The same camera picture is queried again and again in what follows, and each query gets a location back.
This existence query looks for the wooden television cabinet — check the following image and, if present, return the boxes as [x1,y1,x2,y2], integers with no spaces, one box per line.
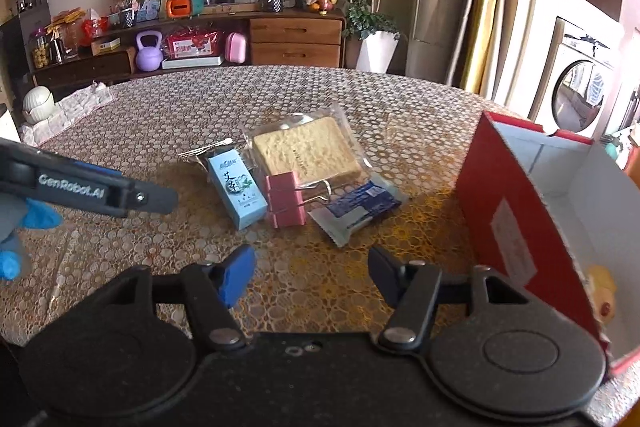
[30,9,348,90]

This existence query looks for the washing machine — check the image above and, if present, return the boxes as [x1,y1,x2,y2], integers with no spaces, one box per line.
[530,19,626,140]

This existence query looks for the purple kettlebell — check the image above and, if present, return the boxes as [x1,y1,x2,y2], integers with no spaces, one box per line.
[135,32,164,72]

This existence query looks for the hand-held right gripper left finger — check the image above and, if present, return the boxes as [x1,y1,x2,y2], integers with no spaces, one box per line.
[92,243,257,350]

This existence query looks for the yellow pig toy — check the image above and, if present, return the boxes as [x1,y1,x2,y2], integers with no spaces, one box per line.
[585,264,618,323]

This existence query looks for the glass jar yellow contents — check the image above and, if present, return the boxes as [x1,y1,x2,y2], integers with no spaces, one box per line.
[30,29,53,70]

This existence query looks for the white round jar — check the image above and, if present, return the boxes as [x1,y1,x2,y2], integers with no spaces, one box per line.
[22,86,55,125]

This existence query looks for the red gift package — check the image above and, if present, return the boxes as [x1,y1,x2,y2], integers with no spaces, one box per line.
[162,29,224,68]

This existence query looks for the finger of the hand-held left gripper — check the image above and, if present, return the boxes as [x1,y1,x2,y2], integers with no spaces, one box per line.
[67,159,125,180]
[120,181,179,219]

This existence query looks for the small cardboard box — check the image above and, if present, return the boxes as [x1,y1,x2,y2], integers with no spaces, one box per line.
[90,37,122,56]

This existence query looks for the illustrated picture card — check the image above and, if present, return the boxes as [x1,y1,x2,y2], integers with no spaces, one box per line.
[137,0,165,22]

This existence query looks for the person's left hand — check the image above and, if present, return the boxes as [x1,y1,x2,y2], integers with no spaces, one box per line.
[0,198,63,282]

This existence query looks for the red cardboard box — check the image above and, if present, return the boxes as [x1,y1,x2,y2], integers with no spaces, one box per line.
[455,110,640,378]

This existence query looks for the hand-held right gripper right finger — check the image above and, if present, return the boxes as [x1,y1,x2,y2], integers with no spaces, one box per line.
[367,246,541,353]

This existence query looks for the golden curtain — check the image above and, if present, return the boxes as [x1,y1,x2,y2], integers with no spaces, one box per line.
[447,0,516,95]

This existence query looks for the packaged bread slice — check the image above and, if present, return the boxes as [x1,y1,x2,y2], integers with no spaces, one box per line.
[240,103,373,198]

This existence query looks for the orange box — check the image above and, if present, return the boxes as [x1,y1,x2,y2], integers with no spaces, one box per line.
[166,0,196,20]

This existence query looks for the blue snack packet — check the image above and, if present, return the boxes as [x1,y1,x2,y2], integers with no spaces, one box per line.
[309,174,408,248]

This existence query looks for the small metal fork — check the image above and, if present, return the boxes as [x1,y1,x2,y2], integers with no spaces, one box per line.
[178,137,247,162]

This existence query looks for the pink hard case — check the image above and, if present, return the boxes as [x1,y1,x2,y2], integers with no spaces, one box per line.
[224,32,248,64]

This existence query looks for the pink binder clip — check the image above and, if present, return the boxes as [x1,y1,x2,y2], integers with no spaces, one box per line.
[264,172,333,229]

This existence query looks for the light blue carton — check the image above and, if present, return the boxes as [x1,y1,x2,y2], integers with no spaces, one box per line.
[206,148,268,231]

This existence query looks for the teal spray bottle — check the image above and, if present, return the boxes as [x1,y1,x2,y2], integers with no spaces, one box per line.
[605,132,631,168]

